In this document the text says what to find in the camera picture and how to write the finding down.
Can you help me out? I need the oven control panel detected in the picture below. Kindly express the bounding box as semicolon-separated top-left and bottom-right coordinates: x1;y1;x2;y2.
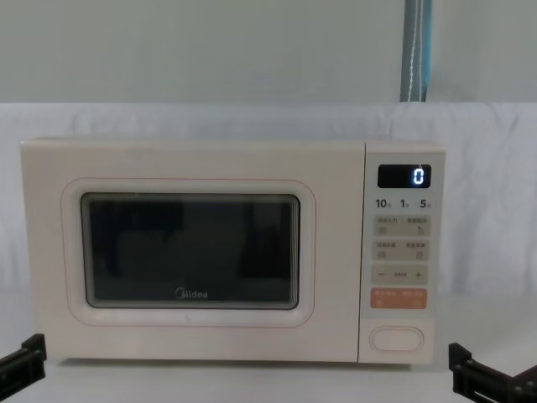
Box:
363;142;446;365

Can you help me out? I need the cream microwave oven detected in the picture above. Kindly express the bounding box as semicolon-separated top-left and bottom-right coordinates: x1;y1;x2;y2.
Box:
19;137;446;371

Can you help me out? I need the grey striped post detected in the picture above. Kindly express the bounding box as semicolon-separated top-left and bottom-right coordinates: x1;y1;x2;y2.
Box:
399;0;433;103

